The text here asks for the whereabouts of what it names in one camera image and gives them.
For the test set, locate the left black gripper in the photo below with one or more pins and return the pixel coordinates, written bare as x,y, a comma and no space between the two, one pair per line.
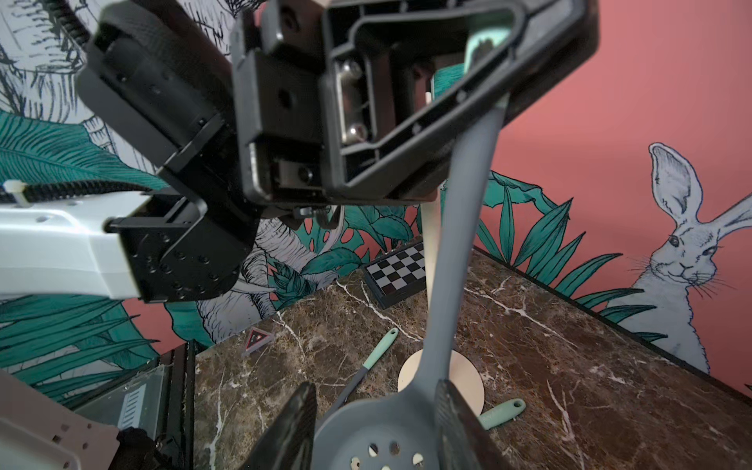
241,106

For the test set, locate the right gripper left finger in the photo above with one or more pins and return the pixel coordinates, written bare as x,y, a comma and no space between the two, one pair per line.
288,442

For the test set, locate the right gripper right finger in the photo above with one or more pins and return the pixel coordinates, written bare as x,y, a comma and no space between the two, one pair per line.
463,443

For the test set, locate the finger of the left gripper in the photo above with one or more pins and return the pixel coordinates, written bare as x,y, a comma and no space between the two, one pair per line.
403,79

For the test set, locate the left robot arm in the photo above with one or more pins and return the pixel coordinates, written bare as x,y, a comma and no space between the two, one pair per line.
83,212

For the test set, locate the beige skimmer upper left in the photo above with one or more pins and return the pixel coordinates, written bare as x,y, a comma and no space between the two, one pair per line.
503,413

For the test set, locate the beige utensil rack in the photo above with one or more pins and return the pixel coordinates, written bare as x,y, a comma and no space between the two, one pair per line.
438,360

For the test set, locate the red triangle sticker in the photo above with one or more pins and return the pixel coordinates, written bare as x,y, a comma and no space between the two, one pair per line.
256,340

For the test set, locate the white perforated vent strip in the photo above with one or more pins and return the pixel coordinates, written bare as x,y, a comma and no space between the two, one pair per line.
132,407

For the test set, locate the checkerboard calibration board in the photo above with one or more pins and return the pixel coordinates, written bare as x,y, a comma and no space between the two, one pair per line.
398,275

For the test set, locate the black front rail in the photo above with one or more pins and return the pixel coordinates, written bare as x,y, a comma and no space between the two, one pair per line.
165,438

